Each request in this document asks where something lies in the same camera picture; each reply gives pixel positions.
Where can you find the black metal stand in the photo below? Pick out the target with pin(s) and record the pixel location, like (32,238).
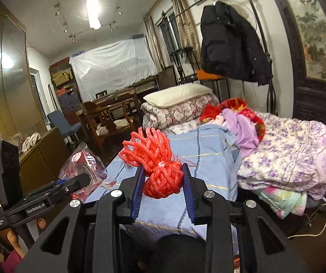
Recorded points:
(227,88)

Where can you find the clear red-print plastic bag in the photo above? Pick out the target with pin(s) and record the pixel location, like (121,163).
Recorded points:
(86,159)

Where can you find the orange flat box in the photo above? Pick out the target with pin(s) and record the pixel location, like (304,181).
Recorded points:
(208,75)

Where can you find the purple floral quilt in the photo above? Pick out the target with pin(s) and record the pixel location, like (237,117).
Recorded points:
(288,148)

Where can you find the low wooden cabinet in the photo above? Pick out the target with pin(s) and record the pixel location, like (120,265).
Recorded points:
(43,159)

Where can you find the cream pillow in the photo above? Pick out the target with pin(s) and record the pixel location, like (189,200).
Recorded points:
(177,95)

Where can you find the white cloth cover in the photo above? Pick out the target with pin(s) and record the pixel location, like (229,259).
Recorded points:
(108,65)

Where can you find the maroon floral quilt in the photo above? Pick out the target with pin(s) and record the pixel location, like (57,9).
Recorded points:
(180,113)

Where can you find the carved framed painting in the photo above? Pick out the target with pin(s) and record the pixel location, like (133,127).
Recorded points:
(313,34)

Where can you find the blue chair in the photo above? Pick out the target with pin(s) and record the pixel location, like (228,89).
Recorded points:
(63,122)

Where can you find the dark framed board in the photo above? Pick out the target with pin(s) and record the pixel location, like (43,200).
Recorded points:
(170,76)

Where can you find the beige crumpled cloth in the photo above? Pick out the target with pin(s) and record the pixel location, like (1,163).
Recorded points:
(30,142)

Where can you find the blue bed sheet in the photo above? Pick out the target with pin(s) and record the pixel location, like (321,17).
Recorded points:
(208,159)

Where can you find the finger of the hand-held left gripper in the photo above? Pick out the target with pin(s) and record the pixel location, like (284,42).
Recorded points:
(77,180)
(60,181)

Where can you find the pale chair cushion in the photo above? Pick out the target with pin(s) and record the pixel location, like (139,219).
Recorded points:
(120,123)

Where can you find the black jacket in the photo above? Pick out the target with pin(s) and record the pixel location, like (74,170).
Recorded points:
(231,48)

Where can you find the pastel quilt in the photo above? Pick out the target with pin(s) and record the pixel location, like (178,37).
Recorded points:
(282,202)

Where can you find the black plant stand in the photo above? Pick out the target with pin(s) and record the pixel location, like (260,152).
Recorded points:
(181,51)

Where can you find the person's left forearm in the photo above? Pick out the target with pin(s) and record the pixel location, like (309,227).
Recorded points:
(10,264)

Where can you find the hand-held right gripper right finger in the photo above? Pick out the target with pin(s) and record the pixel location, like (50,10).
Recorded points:
(187,193)

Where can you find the black coat rack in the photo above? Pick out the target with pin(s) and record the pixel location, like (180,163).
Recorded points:
(271,96)

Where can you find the person's left hand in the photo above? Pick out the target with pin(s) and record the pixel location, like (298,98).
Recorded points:
(12,244)

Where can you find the beige patterned curtain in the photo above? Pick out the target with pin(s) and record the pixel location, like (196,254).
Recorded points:
(185,20)
(153,42)

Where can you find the wooden armchair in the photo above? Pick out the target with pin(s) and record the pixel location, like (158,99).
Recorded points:
(94,119)

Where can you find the wooden table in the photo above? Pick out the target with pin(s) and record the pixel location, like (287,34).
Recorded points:
(123,92)

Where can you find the red blanket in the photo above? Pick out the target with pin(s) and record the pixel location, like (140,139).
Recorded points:
(231,105)

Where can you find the red foam net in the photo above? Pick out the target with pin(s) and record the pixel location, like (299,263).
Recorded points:
(157,162)

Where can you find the lilac cloth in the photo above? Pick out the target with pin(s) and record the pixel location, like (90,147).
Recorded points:
(242,130)

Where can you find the wooden glass-door wardrobe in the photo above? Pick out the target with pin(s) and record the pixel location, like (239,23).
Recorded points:
(14,76)

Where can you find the white fan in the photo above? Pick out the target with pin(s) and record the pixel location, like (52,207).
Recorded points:
(248,11)

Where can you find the ceiling track lights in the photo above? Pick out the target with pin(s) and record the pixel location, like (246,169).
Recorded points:
(65,27)

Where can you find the shelf of stacked boxes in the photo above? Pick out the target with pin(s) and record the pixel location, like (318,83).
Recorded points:
(66,91)

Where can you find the window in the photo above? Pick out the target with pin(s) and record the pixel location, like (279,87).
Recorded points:
(170,42)

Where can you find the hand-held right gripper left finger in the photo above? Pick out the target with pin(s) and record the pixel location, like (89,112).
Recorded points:
(138,193)

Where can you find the ceiling lamp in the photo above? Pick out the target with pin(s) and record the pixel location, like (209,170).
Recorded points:
(93,8)

